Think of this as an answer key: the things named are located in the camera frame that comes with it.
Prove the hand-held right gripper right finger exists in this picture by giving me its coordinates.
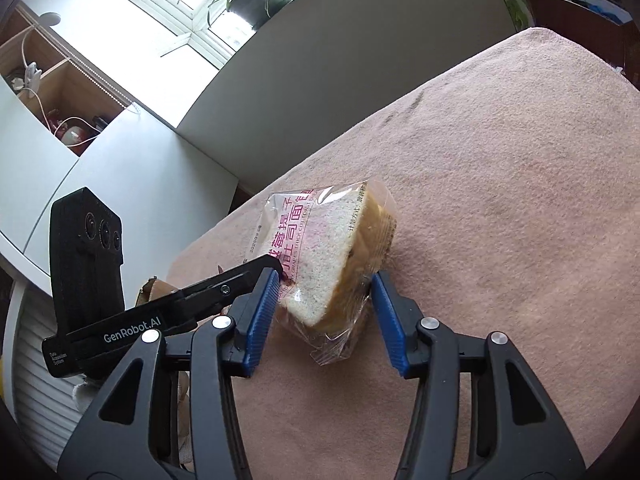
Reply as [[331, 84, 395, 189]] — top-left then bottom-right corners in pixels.
[[370, 270, 587, 480]]

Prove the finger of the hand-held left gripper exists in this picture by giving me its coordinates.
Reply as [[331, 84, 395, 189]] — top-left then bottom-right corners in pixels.
[[177, 255, 271, 321]]

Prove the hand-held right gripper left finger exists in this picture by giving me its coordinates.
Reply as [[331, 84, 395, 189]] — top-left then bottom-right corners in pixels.
[[56, 267, 282, 480]]

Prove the clear packet of sliced bread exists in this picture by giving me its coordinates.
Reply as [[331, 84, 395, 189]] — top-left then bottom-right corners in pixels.
[[245, 177, 398, 366]]

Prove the person's left hand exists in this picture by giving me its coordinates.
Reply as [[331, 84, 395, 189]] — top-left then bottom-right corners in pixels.
[[172, 367, 193, 466]]

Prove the white cabinet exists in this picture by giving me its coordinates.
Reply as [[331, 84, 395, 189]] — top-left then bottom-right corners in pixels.
[[0, 80, 241, 276]]

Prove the white slatted cabinet door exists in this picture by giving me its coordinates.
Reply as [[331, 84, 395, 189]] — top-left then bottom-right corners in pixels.
[[0, 280, 101, 471]]

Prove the red kettle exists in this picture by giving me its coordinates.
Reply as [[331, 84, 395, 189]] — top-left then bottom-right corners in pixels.
[[52, 117, 96, 156]]

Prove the brown wooden shelf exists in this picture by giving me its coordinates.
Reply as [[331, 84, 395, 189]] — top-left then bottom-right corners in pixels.
[[0, 2, 136, 158]]

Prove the white plug adapter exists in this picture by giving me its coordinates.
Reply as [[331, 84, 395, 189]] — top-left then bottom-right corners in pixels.
[[22, 61, 43, 92]]

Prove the dark brown wooden box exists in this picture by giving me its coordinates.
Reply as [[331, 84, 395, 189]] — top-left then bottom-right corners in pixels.
[[525, 0, 640, 91]]

